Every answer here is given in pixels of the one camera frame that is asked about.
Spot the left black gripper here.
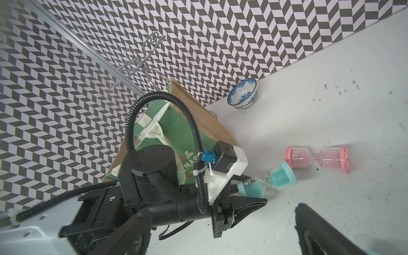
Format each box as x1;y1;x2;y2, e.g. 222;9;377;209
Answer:
153;181;267;239

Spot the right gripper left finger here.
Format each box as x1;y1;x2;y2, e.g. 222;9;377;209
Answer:
90;208;152;255

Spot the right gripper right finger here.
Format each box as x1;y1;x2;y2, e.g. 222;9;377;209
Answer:
295;203;366;255

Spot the teal hourglass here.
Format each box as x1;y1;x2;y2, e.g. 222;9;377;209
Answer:
237;161;298;198

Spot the pink hourglass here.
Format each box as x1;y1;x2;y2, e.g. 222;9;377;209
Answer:
284;146;351;174

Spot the brown green canvas bag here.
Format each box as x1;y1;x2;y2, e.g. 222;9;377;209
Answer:
101;78;238;186

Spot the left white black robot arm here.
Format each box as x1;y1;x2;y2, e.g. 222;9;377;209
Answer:
1;91;267;255

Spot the blue white ceramic bowl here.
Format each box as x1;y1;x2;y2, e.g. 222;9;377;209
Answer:
227;78;258;109

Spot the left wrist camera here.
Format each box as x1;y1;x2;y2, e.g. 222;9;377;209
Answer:
204;141;248;205

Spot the silver wire tree stand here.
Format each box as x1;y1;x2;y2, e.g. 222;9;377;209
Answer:
108;32;170;91

